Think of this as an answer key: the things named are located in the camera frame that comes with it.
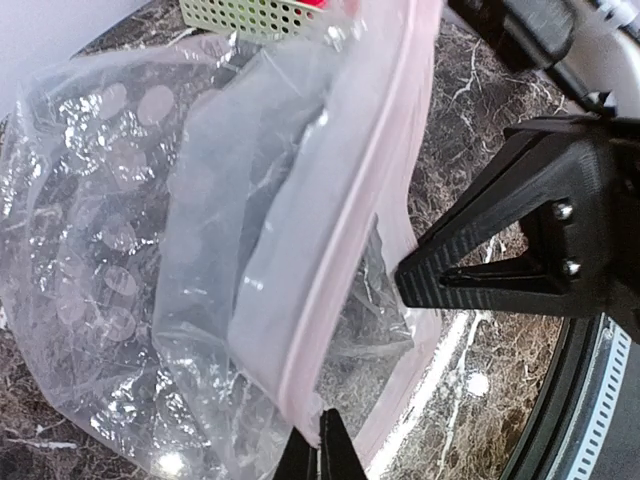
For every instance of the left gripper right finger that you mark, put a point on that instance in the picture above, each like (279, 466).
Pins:
(338, 458)

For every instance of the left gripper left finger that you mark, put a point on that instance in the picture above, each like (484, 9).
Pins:
(299, 460)

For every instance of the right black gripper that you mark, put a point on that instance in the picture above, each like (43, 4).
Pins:
(573, 188)

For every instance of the clear zip top bag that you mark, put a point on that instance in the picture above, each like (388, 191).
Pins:
(198, 240)

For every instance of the red toy pepper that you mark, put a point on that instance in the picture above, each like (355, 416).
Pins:
(314, 4)

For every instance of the green perforated plastic basket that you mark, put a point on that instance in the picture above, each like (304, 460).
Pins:
(261, 18)

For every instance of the white slotted cable duct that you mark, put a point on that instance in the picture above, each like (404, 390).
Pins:
(608, 384)

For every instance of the black front table rail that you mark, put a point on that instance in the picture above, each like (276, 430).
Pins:
(557, 401)

